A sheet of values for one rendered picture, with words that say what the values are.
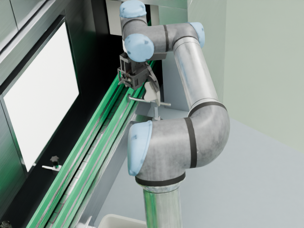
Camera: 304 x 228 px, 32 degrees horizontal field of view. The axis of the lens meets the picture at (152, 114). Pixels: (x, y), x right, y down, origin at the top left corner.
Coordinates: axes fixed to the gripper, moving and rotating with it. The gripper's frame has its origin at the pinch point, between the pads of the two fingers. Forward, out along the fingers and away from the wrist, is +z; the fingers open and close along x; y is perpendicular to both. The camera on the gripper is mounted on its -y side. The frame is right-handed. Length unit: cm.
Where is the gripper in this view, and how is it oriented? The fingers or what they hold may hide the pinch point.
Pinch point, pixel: (144, 95)
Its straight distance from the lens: 175.6
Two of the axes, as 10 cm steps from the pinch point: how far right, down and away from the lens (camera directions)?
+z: 0.4, 7.4, 6.8
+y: -6.9, 5.1, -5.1
